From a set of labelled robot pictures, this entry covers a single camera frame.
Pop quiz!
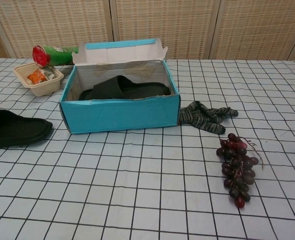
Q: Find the green chips can red lid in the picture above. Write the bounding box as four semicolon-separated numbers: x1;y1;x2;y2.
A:
32;44;81;69

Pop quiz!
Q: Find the orange snack packet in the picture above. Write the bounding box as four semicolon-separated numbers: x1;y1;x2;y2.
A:
27;69;48;84

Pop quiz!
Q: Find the woven bamboo folding screen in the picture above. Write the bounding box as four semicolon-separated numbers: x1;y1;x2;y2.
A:
0;0;295;62

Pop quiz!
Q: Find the beige takeaway food container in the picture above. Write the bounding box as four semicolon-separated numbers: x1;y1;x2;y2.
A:
12;62;65;97

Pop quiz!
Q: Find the grey striped sock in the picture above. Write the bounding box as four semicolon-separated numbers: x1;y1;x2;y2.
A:
178;100;239;136

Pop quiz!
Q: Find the white crumpled wrapper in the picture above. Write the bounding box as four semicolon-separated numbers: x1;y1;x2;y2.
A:
40;66;56;81

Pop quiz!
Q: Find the black slipper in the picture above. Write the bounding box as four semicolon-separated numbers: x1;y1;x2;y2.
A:
0;106;54;150
78;74;171;101

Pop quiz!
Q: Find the blue cardboard shoe box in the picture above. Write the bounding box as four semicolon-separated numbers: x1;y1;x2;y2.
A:
59;37;181;135

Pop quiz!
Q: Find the dark red grape bunch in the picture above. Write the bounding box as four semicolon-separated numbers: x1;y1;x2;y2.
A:
215;132;266;209

